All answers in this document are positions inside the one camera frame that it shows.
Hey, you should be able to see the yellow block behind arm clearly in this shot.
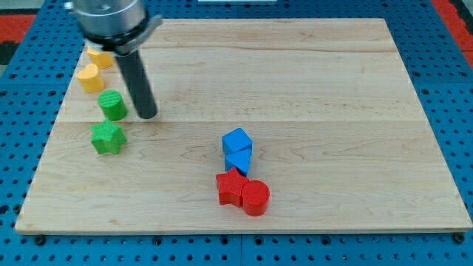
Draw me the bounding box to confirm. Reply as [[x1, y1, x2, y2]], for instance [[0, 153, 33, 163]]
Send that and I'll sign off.
[[86, 47, 114, 69]]

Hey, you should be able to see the yellow heart block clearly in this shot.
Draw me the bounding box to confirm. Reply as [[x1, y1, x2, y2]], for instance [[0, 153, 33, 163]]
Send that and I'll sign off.
[[76, 64, 105, 93]]

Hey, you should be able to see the green star block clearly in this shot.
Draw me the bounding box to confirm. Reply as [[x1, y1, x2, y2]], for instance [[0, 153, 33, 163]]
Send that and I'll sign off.
[[90, 119, 127, 154]]

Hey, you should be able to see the green cylinder block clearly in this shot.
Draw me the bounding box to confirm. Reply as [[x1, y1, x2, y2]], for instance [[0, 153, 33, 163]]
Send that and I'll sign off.
[[98, 90, 128, 121]]

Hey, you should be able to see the red cylinder block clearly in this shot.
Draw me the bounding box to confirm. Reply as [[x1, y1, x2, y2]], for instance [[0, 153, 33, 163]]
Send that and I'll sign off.
[[242, 180, 270, 216]]

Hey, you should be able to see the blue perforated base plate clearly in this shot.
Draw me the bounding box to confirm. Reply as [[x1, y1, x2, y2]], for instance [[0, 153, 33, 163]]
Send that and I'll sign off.
[[1, 0, 472, 265]]

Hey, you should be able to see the blue cube block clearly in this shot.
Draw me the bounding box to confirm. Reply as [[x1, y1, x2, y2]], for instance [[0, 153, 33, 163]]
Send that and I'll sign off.
[[222, 127, 253, 154]]

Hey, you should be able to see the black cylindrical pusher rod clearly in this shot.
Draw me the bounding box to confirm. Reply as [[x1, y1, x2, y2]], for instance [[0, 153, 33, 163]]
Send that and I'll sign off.
[[115, 51, 158, 119]]

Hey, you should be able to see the red star block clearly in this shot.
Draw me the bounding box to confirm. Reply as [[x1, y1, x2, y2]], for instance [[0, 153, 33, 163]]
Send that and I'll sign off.
[[216, 167, 249, 208]]

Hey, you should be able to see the blue triangle block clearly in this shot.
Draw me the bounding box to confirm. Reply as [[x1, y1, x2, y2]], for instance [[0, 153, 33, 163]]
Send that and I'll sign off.
[[225, 149, 251, 177]]

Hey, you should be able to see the light wooden board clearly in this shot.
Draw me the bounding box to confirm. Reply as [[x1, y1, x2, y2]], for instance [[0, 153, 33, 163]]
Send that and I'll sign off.
[[16, 18, 472, 235]]

